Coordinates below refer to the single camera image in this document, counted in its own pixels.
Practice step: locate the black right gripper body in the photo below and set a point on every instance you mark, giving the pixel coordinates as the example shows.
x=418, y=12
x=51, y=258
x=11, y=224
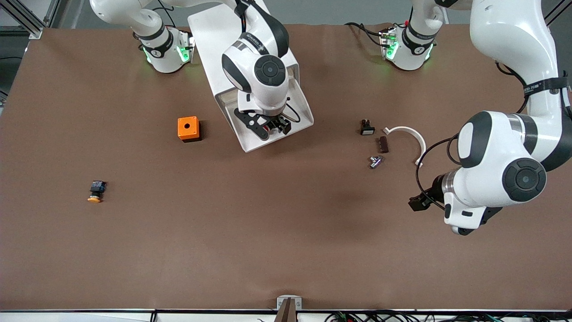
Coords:
x=281, y=124

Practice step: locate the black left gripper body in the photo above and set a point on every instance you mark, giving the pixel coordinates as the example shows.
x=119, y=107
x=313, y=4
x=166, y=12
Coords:
x=434, y=188

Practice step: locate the red push button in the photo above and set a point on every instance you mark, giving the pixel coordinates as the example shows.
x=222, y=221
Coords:
x=266, y=129

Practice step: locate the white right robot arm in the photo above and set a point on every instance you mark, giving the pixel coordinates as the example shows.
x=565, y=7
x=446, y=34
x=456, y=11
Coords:
x=268, y=96

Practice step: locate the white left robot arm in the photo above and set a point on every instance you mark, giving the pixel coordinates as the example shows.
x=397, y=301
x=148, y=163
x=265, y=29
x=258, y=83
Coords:
x=514, y=27

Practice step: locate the yellow push button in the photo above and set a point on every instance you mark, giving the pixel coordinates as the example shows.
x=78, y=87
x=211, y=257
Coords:
x=96, y=188

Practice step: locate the brown terminal block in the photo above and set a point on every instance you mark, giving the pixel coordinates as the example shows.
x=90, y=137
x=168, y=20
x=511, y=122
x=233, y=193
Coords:
x=383, y=145

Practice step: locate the white curved plastic bracket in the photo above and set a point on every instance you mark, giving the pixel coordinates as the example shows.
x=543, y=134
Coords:
x=405, y=129

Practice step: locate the black white rectangular switch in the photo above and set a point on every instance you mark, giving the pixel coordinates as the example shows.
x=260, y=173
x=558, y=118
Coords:
x=367, y=130

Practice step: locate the orange button enclosure box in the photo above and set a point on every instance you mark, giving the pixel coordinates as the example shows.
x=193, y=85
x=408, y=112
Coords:
x=192, y=132

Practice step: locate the grey metal bracket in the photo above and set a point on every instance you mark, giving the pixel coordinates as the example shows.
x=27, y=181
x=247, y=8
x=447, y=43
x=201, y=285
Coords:
x=289, y=298

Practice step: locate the dark vertical post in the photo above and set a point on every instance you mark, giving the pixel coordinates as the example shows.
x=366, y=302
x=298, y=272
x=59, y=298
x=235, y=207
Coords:
x=286, y=313

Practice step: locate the aluminium frame profile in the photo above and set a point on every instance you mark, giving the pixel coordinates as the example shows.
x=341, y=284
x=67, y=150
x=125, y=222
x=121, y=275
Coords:
x=554, y=11
x=35, y=33
x=56, y=13

